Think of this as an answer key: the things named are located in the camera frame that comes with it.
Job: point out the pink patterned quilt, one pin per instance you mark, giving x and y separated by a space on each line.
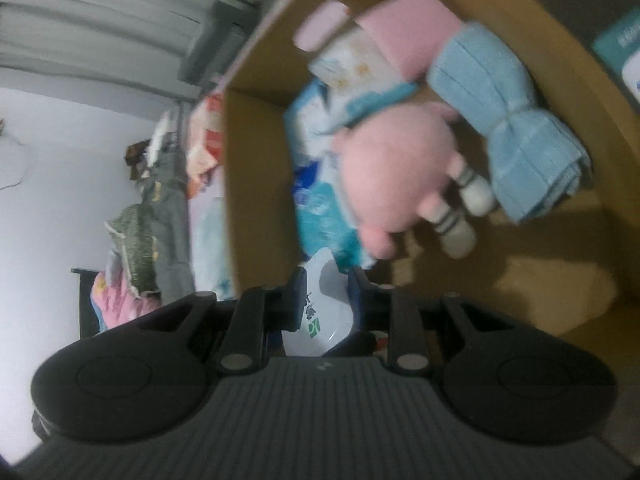
115 300

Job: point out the blue wet wipes pack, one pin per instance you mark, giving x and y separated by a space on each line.
325 210

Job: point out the grey storage bin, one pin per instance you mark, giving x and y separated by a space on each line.
215 40

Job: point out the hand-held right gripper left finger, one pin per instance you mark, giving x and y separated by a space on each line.
298 295

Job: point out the cardboard box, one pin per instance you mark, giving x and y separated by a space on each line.
255 170

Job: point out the grey blanket with yellow prints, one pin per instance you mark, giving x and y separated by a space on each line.
172 220

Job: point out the pink sponge pad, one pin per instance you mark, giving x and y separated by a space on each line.
410 25

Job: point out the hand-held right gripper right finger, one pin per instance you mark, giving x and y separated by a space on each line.
359 295

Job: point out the grey window curtain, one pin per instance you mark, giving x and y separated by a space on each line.
100 20

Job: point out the white and blue swab bag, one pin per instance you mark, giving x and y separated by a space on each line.
350 65

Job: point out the teal and white pack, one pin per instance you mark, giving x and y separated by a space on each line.
622 55

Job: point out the blue and white box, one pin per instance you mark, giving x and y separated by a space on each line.
310 120

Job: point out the pink and red wipes pack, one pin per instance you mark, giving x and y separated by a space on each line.
205 145

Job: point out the green floral pillow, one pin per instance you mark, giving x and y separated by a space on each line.
135 245

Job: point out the pink plush toy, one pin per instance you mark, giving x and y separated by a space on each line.
390 170

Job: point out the light blue towel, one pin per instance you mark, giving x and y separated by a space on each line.
500 125

